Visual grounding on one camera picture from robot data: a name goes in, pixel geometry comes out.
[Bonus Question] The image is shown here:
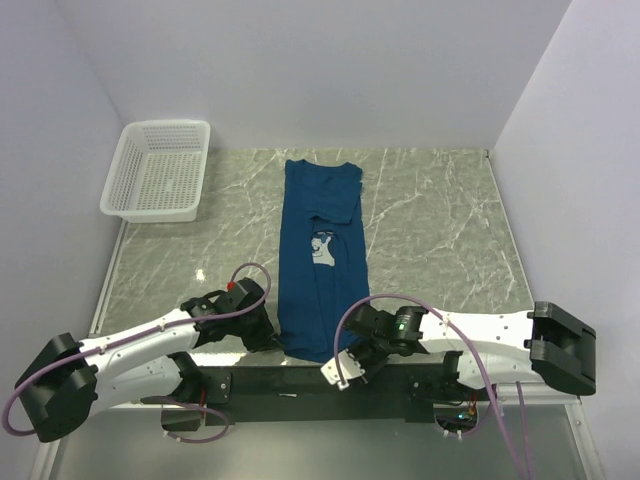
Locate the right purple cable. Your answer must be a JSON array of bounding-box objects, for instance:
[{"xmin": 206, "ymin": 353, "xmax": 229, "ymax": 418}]
[{"xmin": 332, "ymin": 294, "xmax": 534, "ymax": 480}]

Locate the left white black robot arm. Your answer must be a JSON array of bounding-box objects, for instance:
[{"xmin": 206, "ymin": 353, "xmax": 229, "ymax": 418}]
[{"xmin": 12, "ymin": 278, "xmax": 280, "ymax": 443}]

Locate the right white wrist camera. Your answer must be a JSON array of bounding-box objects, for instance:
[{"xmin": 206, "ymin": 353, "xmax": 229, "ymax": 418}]
[{"xmin": 320, "ymin": 349, "xmax": 365, "ymax": 391}]

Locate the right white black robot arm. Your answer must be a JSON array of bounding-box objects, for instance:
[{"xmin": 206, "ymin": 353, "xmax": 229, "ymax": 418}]
[{"xmin": 321, "ymin": 301, "xmax": 596, "ymax": 399}]

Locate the white perforated plastic basket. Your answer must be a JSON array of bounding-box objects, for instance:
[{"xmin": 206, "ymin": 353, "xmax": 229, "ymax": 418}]
[{"xmin": 100, "ymin": 119, "xmax": 211, "ymax": 224}]

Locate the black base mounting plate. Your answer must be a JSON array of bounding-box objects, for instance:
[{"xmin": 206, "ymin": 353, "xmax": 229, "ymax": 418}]
[{"xmin": 168, "ymin": 359, "xmax": 488, "ymax": 424}]

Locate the blue printed t-shirt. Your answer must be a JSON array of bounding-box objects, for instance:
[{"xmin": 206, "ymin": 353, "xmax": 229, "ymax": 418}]
[{"xmin": 277, "ymin": 160, "xmax": 369, "ymax": 363}]

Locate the aluminium extrusion rail frame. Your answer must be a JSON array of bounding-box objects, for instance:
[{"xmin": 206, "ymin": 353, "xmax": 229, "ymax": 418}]
[{"xmin": 52, "ymin": 148, "xmax": 584, "ymax": 411}]

